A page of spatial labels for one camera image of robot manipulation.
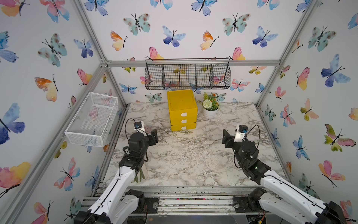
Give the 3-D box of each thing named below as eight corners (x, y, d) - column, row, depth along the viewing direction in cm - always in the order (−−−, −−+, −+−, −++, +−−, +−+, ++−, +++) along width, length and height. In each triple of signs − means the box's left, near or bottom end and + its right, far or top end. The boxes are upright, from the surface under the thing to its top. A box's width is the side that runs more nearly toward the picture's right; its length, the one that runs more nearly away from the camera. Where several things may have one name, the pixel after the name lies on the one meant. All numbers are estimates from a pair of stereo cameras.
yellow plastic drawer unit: (168, 132, 106) (165, 111, 89) (170, 110, 120) (167, 89, 102) (195, 132, 106) (197, 111, 89) (194, 110, 120) (195, 89, 102)
